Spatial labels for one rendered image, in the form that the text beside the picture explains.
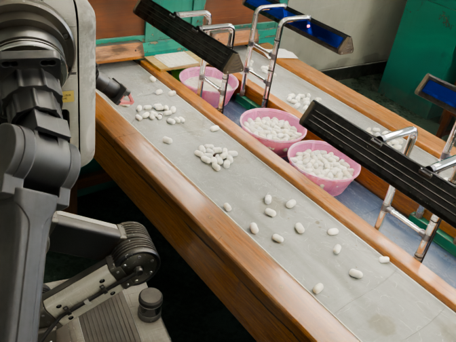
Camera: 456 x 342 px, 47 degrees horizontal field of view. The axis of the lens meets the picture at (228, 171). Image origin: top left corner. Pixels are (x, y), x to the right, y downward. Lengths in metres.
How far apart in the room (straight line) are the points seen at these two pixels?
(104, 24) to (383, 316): 1.63
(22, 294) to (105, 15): 1.80
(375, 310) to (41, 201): 0.97
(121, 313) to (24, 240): 0.96
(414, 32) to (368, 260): 3.09
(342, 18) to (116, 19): 2.48
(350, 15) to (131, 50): 2.52
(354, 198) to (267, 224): 0.46
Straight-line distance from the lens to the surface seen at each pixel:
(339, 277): 1.49
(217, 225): 1.51
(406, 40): 4.52
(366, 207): 1.91
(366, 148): 1.39
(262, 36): 2.92
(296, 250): 1.53
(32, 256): 0.71
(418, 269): 1.59
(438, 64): 4.37
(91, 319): 1.63
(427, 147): 2.26
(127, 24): 2.44
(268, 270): 1.41
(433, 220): 1.55
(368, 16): 4.73
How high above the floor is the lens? 1.72
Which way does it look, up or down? 33 degrees down
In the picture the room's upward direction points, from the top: 10 degrees clockwise
